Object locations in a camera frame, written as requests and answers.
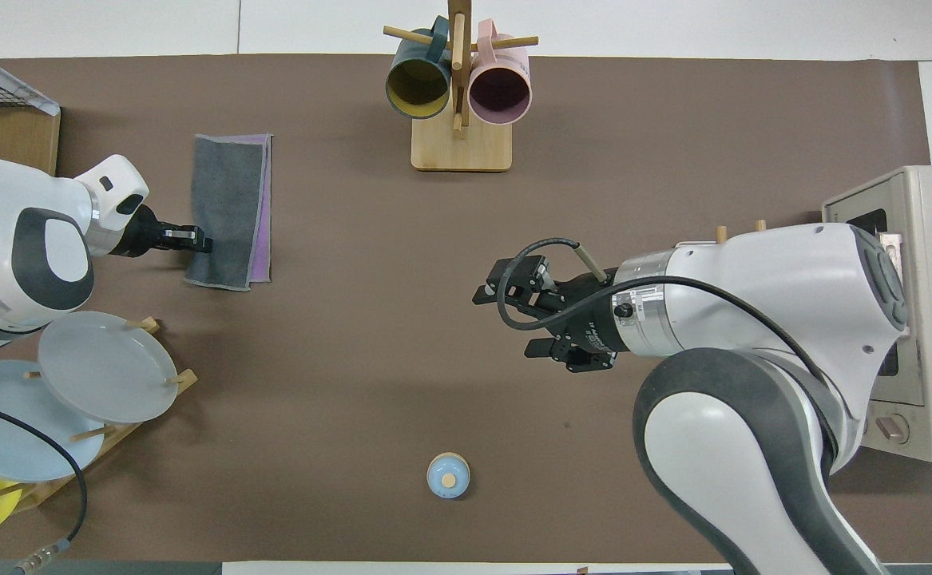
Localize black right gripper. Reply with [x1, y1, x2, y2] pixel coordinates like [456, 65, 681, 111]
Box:
[472, 256, 634, 373]

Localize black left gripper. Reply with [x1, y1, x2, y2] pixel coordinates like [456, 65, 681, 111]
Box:
[114, 206, 213, 258]

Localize purple and grey towel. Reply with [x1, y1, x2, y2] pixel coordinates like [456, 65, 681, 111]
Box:
[185, 133, 274, 291]

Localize white towel rack wooden bars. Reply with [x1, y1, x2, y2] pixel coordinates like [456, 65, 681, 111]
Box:
[715, 220, 768, 244]

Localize wooden plate rack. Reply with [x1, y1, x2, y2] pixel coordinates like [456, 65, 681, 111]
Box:
[0, 316, 199, 512]

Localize grey plate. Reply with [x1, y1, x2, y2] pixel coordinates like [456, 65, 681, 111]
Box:
[38, 311, 180, 424]

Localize wooden mug tree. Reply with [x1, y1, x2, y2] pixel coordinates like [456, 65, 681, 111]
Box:
[383, 0, 539, 173]

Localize brown table mat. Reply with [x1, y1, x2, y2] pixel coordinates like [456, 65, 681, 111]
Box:
[0, 54, 932, 564]

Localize wooden shelf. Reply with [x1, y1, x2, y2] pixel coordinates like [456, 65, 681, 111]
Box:
[0, 60, 61, 178]

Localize white marbled paper sheet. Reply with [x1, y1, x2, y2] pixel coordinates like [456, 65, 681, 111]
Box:
[0, 42, 61, 117]

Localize light blue plate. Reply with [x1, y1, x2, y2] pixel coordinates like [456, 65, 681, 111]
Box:
[0, 360, 105, 483]

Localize pink mug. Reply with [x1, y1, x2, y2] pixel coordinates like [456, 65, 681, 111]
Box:
[468, 19, 533, 126]

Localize dark teal mug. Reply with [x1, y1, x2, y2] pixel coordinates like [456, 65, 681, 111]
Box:
[386, 16, 452, 120]

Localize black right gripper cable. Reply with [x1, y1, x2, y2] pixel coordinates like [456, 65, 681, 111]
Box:
[496, 237, 842, 400]

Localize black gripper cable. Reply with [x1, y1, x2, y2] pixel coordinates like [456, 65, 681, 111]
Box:
[496, 237, 842, 400]
[0, 398, 89, 575]

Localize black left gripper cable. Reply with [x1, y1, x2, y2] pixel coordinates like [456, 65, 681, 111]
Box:
[0, 398, 89, 575]

